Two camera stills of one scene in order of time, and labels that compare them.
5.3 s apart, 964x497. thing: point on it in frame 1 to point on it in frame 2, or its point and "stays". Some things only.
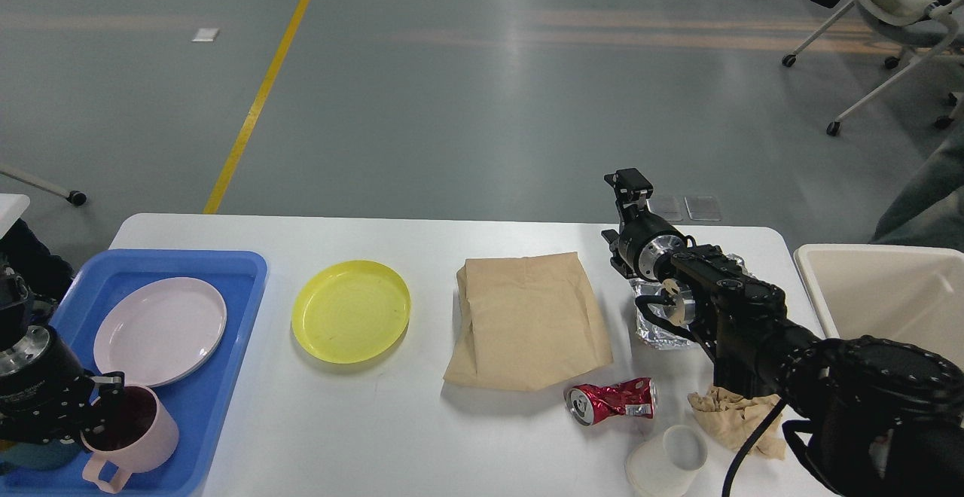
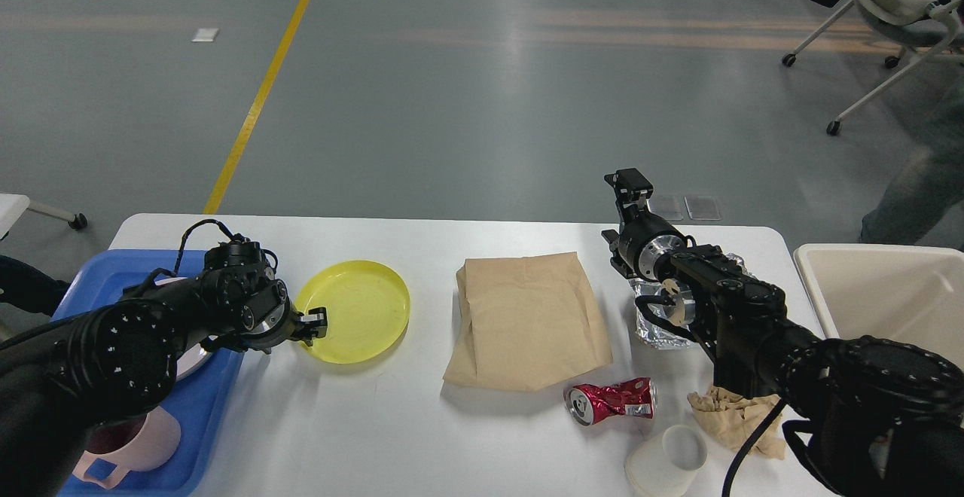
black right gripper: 643,237 stays
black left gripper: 44,391 to 273,321
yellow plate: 351,311 stays
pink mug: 138,433 stays
